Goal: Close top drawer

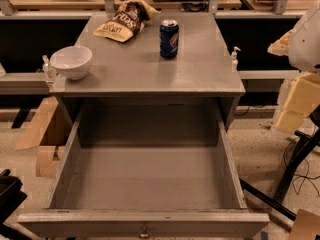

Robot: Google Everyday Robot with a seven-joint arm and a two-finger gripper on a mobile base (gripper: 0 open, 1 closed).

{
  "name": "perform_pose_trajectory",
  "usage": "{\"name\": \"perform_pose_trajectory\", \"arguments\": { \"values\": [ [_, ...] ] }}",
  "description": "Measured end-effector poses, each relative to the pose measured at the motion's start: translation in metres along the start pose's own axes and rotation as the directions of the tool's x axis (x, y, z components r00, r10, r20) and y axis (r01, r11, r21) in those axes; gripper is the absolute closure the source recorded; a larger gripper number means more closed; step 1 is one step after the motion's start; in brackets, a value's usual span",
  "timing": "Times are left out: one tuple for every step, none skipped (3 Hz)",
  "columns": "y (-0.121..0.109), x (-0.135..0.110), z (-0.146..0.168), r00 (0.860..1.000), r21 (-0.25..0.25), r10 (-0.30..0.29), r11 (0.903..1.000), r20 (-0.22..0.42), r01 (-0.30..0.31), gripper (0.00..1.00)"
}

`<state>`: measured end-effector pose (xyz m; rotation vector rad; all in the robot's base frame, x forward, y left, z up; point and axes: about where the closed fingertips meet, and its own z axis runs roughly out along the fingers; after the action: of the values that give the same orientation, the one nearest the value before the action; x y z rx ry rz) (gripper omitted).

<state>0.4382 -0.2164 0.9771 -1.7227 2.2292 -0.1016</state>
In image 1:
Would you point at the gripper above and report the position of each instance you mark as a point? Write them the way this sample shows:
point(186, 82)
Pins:
point(306, 42)

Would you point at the grey top drawer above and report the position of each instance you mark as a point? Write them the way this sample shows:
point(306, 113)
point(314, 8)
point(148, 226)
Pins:
point(130, 164)

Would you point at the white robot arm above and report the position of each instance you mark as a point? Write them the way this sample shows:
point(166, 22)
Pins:
point(301, 44)

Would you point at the brass drawer knob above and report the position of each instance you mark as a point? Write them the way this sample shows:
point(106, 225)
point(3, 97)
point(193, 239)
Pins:
point(144, 234)

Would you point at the right hand sanitizer bottle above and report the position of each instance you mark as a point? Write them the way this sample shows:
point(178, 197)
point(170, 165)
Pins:
point(234, 57)

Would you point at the hand sanitizer bottle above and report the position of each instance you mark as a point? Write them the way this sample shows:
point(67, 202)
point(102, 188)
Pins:
point(234, 57)
point(48, 69)

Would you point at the black office chair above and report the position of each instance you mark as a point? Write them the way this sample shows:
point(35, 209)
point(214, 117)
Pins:
point(302, 149)

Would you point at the blue soda can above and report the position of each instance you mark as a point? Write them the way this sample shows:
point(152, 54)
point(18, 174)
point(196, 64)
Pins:
point(169, 38)

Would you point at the brown chips bag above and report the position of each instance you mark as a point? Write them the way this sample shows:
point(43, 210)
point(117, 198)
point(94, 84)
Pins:
point(128, 21)

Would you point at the white ceramic bowl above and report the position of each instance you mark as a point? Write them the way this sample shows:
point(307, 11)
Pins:
point(73, 62)

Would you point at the left hand sanitizer bottle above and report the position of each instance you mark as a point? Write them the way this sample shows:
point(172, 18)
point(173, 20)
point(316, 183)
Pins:
point(48, 69)

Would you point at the cardboard box on floor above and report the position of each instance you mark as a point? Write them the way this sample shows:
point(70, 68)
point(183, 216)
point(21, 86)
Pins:
point(48, 132)

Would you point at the black chair base left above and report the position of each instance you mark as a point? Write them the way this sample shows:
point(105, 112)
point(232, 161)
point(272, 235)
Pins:
point(11, 196)

